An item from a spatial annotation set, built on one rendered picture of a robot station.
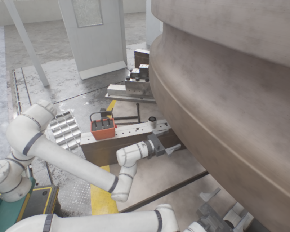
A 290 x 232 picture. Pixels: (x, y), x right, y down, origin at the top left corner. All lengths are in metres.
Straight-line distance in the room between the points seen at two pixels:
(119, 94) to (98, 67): 1.86
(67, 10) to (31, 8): 10.34
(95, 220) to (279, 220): 0.74
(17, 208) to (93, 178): 0.80
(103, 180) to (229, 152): 0.62
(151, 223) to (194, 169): 1.00
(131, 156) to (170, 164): 0.87
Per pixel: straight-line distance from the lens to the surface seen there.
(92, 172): 0.83
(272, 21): 0.62
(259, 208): 0.93
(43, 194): 1.73
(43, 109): 0.92
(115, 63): 4.39
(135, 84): 2.24
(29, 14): 14.14
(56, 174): 2.20
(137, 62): 3.50
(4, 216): 1.55
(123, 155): 0.83
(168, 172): 1.60
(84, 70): 4.15
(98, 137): 1.36
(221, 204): 1.60
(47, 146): 0.83
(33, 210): 1.70
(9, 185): 1.44
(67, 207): 1.95
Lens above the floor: 1.69
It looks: 40 degrees down
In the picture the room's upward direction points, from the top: straight up
